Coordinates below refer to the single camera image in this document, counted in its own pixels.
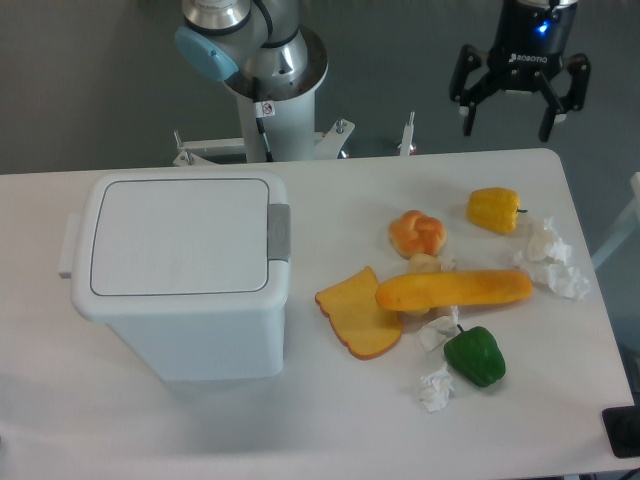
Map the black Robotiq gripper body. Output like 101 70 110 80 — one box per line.
487 1 577 92

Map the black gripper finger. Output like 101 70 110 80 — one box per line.
448 43 504 137
534 54 591 142

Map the white plastic trash can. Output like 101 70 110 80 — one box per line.
66 167 291 381

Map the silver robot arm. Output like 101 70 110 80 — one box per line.
174 1 591 141

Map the yellow bell pepper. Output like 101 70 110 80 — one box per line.
466 187 527 234

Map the knotted bread roll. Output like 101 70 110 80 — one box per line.
388 210 447 259

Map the large crumpled white tissue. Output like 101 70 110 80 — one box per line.
511 217 591 300

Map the small round bread bun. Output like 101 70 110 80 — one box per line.
406 253 442 274

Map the long orange baguette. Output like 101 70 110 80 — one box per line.
375 270 533 312

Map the crumpled tissue near baguette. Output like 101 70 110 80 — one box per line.
417 306 461 352

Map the toast bread slice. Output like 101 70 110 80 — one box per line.
315 266 403 360

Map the green bell pepper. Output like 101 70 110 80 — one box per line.
443 326 506 388

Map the crumpled tissue at front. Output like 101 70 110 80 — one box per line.
418 362 454 413

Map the black device at edge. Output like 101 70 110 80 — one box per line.
602 406 639 458

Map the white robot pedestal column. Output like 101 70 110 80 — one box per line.
235 92 315 163

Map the black cable on pedestal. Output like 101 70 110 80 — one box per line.
255 116 275 164

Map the white metal base frame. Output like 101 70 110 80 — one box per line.
173 111 417 167

